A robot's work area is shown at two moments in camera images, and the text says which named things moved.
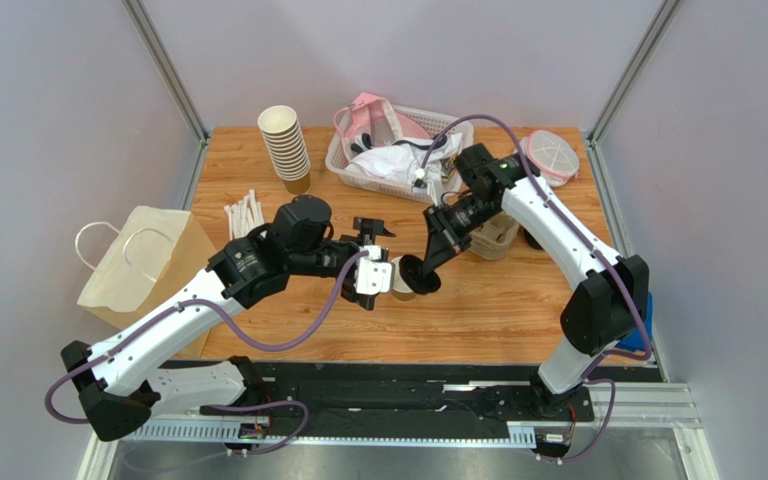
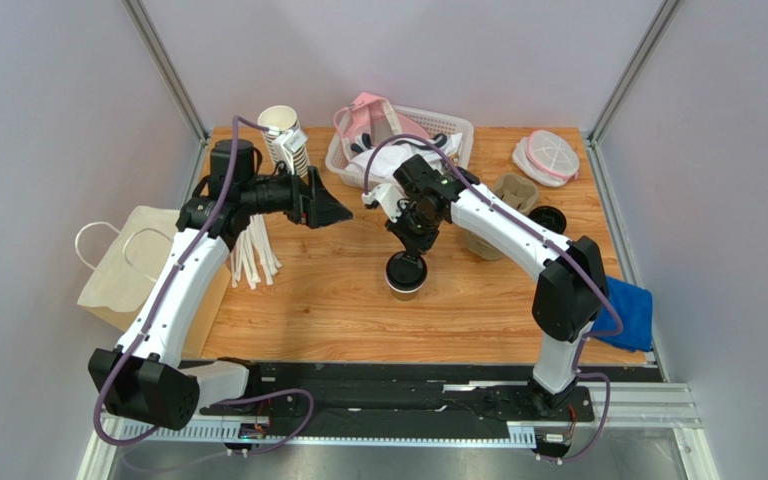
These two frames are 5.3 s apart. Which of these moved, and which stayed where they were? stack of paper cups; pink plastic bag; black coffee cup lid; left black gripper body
Moved: left black gripper body; black coffee cup lid
Stayed: pink plastic bag; stack of paper cups
